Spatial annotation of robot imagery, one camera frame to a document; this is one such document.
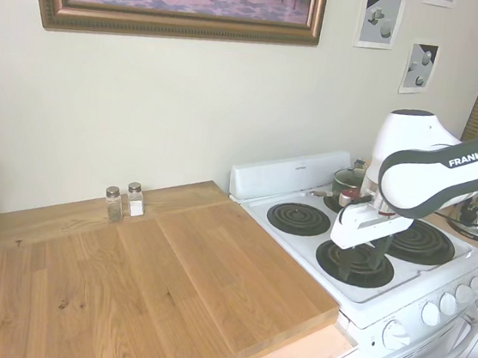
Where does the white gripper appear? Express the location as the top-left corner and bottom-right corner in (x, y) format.
(324, 197), (415, 290)

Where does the dark green cooking pot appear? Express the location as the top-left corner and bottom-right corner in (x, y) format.
(309, 164), (370, 204)

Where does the small coil burner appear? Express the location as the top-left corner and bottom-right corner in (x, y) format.
(264, 199), (334, 239)
(321, 192), (350, 215)
(312, 235), (398, 293)

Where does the white electric stove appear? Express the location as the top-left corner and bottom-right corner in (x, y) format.
(209, 138), (478, 358)

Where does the large coil burner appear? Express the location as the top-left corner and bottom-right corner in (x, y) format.
(380, 215), (459, 270)

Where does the glass salt shaker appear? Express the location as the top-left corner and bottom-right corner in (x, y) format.
(124, 180), (148, 220)

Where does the large paper print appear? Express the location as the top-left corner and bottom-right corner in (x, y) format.
(354, 0), (408, 53)

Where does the large wooden butcher block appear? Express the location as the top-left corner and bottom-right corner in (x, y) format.
(0, 155), (354, 358)

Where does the glass pepper shaker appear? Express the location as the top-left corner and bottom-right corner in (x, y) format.
(101, 185), (127, 224)

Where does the red wrist camera mount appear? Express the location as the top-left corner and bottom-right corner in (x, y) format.
(337, 188), (375, 211)

